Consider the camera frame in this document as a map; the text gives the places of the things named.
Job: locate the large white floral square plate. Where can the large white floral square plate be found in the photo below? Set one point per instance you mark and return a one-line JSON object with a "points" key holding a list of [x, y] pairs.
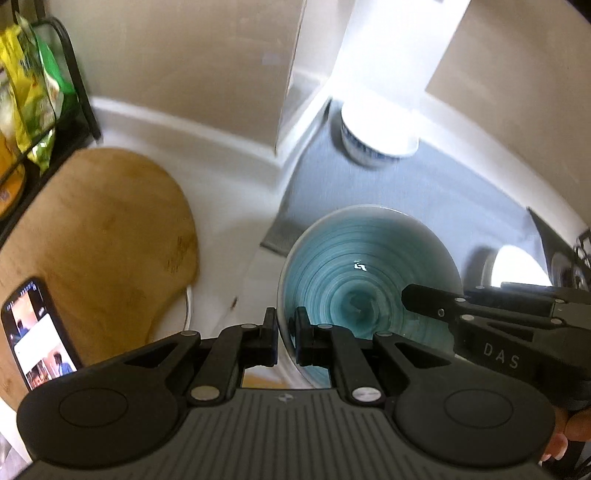
{"points": [[517, 267]]}

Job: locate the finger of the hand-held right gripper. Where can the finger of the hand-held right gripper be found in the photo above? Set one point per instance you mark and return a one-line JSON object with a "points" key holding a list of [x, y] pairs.
{"points": [[427, 300]]}

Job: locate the grey mat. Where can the grey mat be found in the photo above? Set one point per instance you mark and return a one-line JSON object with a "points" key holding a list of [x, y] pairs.
{"points": [[415, 189]]}

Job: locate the white bowl with blue pattern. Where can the white bowl with blue pattern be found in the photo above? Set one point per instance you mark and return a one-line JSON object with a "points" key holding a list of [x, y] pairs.
{"points": [[378, 138]]}

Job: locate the green snack packet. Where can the green snack packet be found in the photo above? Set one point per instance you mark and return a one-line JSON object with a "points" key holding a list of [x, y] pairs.
{"points": [[57, 92]]}

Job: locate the light blue ribbed bowl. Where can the light blue ribbed bowl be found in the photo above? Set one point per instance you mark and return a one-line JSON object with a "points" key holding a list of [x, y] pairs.
{"points": [[364, 277]]}

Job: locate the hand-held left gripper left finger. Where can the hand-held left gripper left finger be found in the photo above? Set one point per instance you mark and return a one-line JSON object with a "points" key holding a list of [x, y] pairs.
{"points": [[270, 341]]}

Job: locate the wooden cutting board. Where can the wooden cutting board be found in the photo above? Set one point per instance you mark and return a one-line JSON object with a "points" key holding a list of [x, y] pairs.
{"points": [[106, 230]]}

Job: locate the black smartphone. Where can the black smartphone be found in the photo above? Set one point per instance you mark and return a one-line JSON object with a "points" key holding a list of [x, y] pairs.
{"points": [[39, 337]]}

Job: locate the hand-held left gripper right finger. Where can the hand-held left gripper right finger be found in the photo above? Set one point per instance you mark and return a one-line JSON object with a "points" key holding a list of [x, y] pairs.
{"points": [[304, 339]]}

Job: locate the yellow snack packet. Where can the yellow snack packet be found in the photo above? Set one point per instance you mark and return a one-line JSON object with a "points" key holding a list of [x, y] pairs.
{"points": [[25, 92]]}

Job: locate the person's right hand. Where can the person's right hand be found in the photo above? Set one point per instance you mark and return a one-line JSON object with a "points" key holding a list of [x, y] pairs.
{"points": [[561, 438]]}

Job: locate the black gas stove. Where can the black gas stove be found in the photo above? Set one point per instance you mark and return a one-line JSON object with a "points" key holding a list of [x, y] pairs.
{"points": [[570, 249]]}

